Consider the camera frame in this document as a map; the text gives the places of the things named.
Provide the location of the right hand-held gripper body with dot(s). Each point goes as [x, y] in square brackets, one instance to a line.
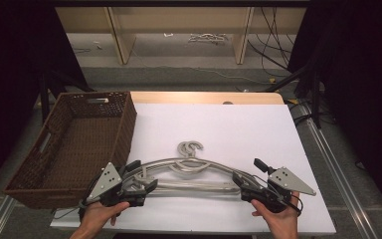
[286, 182]

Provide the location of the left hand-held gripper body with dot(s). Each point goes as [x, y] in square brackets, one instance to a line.
[107, 181]

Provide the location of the silver plastic clothes hanger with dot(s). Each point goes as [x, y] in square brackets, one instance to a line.
[192, 186]
[219, 166]

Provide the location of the brown wicker basket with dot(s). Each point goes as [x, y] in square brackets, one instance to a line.
[86, 142]

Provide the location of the person's left hand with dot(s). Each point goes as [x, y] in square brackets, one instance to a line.
[101, 214]

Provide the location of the person's right hand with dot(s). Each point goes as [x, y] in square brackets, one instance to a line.
[282, 220]

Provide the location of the white table mat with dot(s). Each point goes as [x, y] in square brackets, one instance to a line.
[232, 132]

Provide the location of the wooden table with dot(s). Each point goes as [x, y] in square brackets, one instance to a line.
[192, 98]

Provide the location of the black metal stand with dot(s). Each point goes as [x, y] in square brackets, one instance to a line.
[306, 86]
[51, 89]

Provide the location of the white clutter on floor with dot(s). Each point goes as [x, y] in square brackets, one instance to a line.
[208, 38]

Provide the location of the beige wooden shelf unit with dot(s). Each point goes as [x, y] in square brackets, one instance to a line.
[179, 20]

